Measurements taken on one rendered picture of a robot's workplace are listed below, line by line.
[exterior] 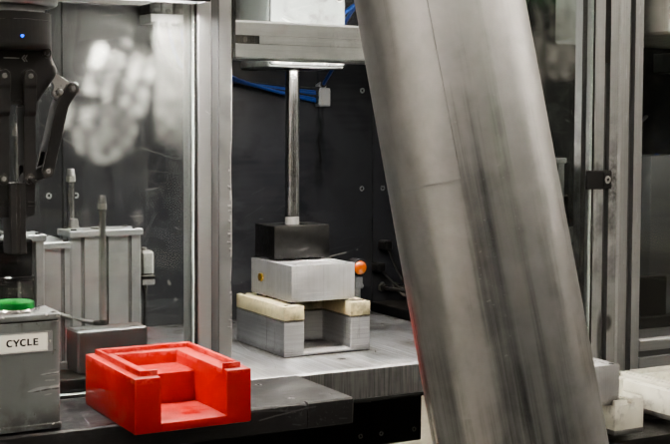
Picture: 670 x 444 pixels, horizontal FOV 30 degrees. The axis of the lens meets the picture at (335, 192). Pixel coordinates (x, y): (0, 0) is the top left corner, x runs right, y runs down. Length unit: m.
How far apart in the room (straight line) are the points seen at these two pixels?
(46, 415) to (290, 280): 0.48
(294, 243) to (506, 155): 1.03
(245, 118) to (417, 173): 1.26
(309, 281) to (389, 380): 0.17
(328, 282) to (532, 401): 1.00
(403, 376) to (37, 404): 0.53
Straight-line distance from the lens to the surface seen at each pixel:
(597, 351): 1.80
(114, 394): 1.30
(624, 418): 1.56
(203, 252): 1.46
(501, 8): 0.72
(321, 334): 1.75
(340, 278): 1.68
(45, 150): 1.28
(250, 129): 1.95
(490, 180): 0.69
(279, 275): 1.68
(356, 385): 1.58
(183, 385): 1.36
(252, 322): 1.72
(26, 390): 1.27
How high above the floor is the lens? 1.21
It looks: 3 degrees down
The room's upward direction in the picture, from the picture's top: straight up
